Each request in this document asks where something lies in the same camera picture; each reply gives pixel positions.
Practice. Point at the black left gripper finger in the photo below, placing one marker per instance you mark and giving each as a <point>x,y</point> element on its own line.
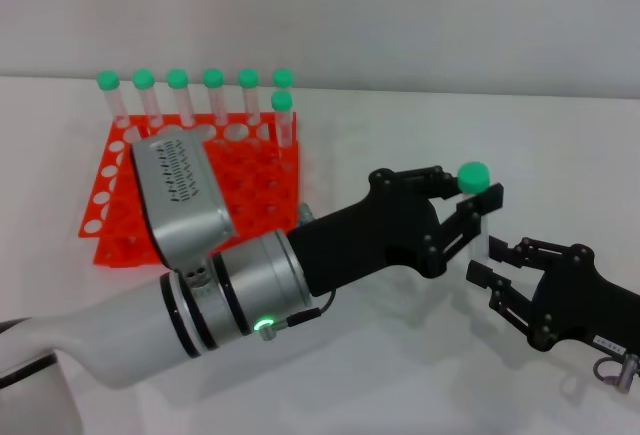
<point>432,180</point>
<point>487,200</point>

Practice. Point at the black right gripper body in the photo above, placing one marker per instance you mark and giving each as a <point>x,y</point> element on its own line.
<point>580,300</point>

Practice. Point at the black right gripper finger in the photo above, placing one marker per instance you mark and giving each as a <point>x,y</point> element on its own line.
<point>505,295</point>
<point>525,252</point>

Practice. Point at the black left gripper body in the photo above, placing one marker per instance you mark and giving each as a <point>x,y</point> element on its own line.
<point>380,235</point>

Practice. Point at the green-capped clear test tube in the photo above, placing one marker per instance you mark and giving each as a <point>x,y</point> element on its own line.
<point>283,76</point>
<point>282,101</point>
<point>213,78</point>
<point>177,78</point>
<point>143,79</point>
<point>248,78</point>
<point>108,80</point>
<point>474,177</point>

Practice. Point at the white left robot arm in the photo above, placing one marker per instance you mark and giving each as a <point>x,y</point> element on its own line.
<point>150,330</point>

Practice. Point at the orange plastic test tube rack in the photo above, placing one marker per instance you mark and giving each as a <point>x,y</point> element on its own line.
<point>250,190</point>

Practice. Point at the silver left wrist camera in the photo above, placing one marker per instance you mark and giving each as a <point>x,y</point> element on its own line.
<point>180,190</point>

